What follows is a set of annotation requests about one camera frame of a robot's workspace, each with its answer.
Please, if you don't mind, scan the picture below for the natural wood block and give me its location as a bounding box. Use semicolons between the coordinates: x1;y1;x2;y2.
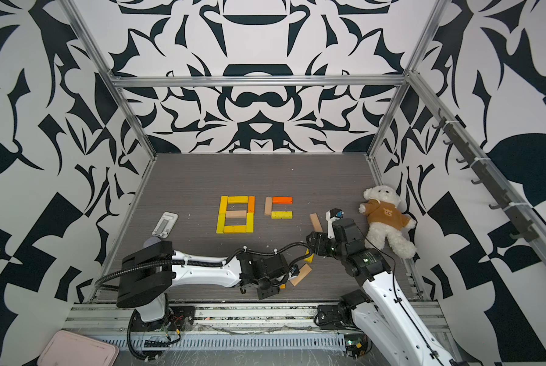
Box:
290;263;312;286
309;213;324;233
265;197;273;216
225;210;247;219

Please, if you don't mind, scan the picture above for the natural wood block bottom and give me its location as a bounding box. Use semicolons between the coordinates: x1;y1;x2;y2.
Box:
290;263;312;286

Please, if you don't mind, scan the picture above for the yellow block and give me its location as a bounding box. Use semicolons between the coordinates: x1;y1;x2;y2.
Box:
216;213;226;234
219;196;228;214
227;196;249;204
245;213;255;233
223;226;247;234
304;252;314;264
271;211;293;220

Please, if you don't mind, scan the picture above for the orange block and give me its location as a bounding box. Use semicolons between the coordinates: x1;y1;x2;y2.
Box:
247;196;255;214
272;197;293;205

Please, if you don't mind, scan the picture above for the yellow block top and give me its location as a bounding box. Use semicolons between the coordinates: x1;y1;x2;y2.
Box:
227;196;249;204

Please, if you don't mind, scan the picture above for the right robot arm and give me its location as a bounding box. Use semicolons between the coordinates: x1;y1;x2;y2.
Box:
306;219;467;365

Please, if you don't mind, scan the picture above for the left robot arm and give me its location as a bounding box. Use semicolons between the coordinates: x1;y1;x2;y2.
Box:
95;240;312;324

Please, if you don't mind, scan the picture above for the white teddy bear brown shirt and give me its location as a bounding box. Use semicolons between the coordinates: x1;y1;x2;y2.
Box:
359;185;416;259

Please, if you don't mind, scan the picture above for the green circuit board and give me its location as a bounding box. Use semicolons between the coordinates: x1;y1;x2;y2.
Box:
344;335;373;359

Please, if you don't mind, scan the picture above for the clear plastic package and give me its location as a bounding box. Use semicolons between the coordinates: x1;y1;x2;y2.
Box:
152;212;178;239

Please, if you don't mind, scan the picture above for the pink tray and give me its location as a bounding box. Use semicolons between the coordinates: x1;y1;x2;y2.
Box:
37;330;120;366

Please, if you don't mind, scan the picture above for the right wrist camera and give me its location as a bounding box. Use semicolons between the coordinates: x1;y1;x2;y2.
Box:
326;208;344;239

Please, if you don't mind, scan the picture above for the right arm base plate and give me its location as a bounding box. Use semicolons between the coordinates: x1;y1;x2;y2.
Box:
313;303;358;330

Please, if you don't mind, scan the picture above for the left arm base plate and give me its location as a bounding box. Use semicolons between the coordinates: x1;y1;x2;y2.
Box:
128;306;196;332

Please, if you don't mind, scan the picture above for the white cable duct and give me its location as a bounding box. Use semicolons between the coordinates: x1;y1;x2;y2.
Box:
91;333;347;352

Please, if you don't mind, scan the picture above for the wall hook rail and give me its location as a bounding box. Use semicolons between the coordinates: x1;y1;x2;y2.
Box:
434;116;540;242

